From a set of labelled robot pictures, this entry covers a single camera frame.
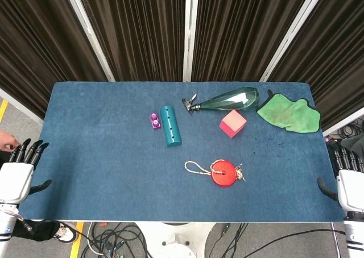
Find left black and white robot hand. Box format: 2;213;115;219
0;138;53;205

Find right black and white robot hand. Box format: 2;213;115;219
317;140;364;214

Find red disc with rope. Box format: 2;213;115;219
184;159;247;188

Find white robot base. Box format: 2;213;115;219
133;222;217;258

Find person's bare hand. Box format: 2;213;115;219
0;130;21;153

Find black trouser leg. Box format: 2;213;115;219
13;220;61;242

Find white sneaker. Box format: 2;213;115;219
55;223;80;244

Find green microfibre cloth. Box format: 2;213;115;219
257;89;322;134

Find blue carpet table cover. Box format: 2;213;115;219
19;81;347;222

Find dark brown curtain panel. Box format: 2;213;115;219
74;0;188;82
268;0;364;131
0;0;109;119
192;0;315;82

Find pink foam cube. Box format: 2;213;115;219
219;109;247;139

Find green transparent spray bottle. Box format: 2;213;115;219
181;86;260;117

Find purple toy brick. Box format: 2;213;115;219
150;113;162;131

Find teal half-round block with holes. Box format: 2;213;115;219
159;105;182;149

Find long black floor cable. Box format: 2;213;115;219
220;223;346;258

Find coiled black cables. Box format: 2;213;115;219
337;120;364;141

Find white frame post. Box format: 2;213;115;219
183;0;200;82
322;110;364;136
61;0;115;82
259;0;324;82

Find white floor cable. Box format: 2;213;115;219
86;222;107;256

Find tangled black floor cables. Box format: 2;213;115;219
81;222;156;258

